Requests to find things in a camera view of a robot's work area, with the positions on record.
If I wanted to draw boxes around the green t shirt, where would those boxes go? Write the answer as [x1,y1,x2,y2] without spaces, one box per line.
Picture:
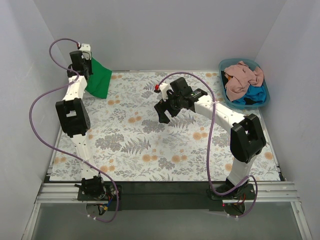
[85,58,113,99]

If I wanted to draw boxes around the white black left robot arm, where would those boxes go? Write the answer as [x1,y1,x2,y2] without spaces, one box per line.
[55,49,107,200]

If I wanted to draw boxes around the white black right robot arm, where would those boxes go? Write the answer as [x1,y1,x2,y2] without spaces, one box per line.
[154,77,266,199]

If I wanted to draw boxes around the floral patterned table cloth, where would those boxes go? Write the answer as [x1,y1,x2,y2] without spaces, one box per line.
[49,71,282,183]

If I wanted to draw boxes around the pink crumpled t shirt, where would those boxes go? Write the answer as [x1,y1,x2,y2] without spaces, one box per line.
[223,61,264,102]

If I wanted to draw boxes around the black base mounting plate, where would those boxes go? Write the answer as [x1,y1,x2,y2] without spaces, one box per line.
[75,180,255,213]

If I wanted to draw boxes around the blue crumpled t shirt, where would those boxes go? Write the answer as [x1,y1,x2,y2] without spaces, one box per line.
[233,85,267,105]

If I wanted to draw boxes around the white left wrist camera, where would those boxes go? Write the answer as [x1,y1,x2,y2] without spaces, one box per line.
[77,42,91,53]

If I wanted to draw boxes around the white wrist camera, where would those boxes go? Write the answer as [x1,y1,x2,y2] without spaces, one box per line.
[77,42,91,53]
[154,82,171,101]

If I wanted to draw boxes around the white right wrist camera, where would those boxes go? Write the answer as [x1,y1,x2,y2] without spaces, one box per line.
[154,82,171,101]

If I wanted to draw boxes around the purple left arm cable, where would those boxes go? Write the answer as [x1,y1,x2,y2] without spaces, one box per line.
[29,37,122,223]

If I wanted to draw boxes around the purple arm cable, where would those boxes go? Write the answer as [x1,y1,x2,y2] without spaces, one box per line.
[29,37,122,223]
[156,71,258,219]

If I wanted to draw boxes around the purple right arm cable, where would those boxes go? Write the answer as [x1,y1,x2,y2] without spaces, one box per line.
[156,71,258,219]

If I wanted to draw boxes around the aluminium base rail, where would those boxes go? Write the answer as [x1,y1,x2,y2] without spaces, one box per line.
[36,181,300,203]

